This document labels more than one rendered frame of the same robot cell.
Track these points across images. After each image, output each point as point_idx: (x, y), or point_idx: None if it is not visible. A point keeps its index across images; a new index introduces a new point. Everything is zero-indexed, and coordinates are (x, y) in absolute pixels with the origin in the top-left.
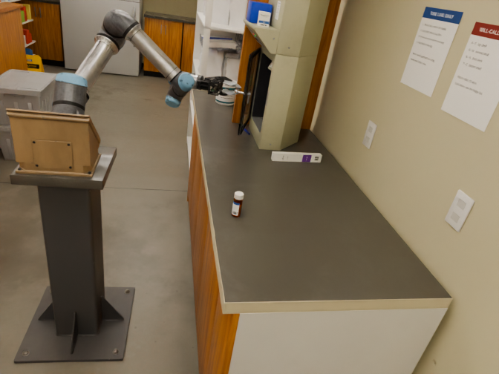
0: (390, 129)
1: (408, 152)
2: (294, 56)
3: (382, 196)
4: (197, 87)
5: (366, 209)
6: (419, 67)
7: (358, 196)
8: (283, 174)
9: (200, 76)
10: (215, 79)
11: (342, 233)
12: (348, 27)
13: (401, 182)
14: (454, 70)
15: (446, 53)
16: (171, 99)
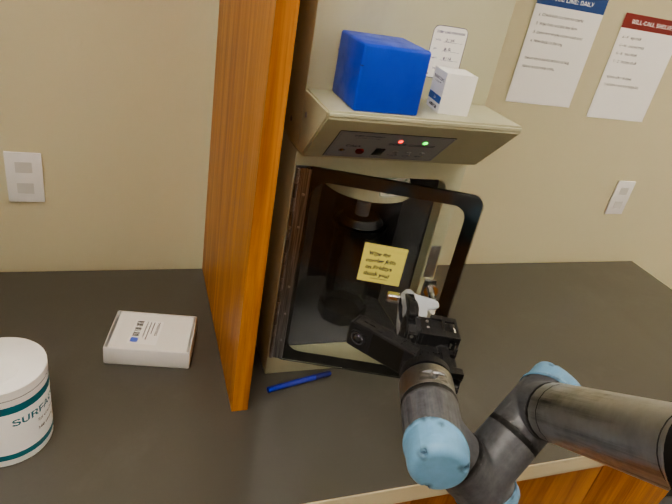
0: (496, 167)
1: (537, 180)
2: None
3: (498, 246)
4: (457, 391)
5: (522, 272)
6: (541, 75)
7: (491, 270)
8: (498, 337)
9: (441, 362)
10: (421, 327)
11: (606, 303)
12: None
13: (531, 215)
14: (599, 70)
15: (587, 51)
16: (518, 487)
